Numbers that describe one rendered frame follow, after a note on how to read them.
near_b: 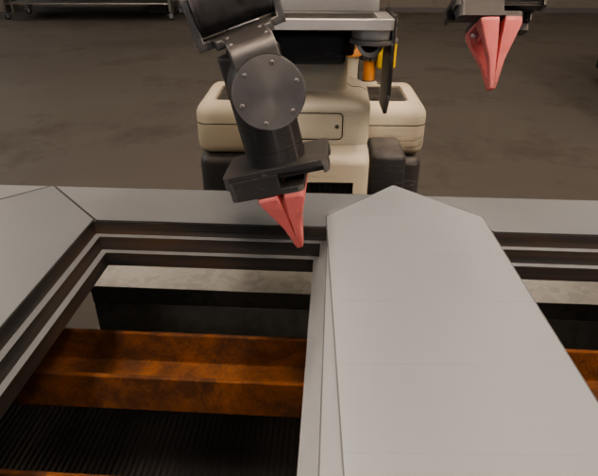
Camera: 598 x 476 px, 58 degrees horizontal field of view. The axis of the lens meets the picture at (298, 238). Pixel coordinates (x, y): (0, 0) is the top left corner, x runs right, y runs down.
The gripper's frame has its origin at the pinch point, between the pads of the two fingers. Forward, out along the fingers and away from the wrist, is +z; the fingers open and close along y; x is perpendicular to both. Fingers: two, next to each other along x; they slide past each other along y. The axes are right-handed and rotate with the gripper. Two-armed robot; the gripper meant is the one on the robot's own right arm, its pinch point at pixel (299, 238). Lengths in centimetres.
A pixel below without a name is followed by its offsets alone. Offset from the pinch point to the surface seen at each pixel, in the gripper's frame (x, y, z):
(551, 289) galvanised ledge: 20.5, 31.7, 26.6
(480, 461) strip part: -26.8, 12.4, 3.8
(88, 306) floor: 102, -99, 63
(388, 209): 7.9, 9.8, 2.3
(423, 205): 9.2, 14.0, 3.3
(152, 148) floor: 263, -124, 53
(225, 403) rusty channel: -6.5, -11.7, 15.4
